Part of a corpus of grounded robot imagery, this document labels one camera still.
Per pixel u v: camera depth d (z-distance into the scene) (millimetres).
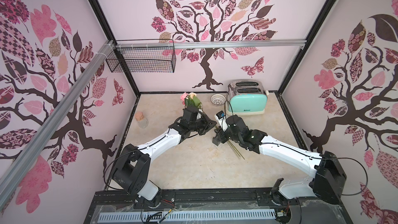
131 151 439
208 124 726
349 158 427
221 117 681
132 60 1043
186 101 891
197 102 846
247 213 776
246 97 969
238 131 596
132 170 428
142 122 962
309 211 718
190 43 937
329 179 398
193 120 674
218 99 1138
